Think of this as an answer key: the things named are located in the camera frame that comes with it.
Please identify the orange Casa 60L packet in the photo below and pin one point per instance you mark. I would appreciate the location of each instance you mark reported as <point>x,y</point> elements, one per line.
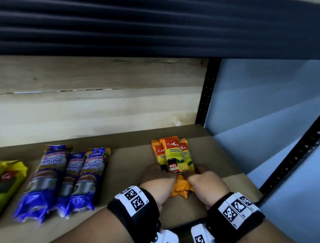
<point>157,152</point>
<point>188,155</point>
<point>175,155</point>

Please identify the black wristband with marker tags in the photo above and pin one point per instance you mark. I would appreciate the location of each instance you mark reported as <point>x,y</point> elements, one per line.
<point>147,217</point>
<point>217,225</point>

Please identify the blue singlet handle packet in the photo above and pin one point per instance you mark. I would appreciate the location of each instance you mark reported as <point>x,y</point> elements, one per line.
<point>42,180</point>
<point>87,180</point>
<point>70,180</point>

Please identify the person's right hand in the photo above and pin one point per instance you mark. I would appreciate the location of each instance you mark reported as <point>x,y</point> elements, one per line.
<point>207,187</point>

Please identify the black metal wooden shelf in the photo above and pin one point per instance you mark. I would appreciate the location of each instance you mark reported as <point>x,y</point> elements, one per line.
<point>130,160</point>

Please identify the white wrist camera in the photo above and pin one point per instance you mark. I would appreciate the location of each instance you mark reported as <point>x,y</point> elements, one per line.
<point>200,231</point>
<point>167,236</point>

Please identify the person's left hand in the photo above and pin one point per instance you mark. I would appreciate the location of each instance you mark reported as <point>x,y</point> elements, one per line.
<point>157,185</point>

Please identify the yellow Casa 25L packet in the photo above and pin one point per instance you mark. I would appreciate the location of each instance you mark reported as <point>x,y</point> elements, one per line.
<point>10,180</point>

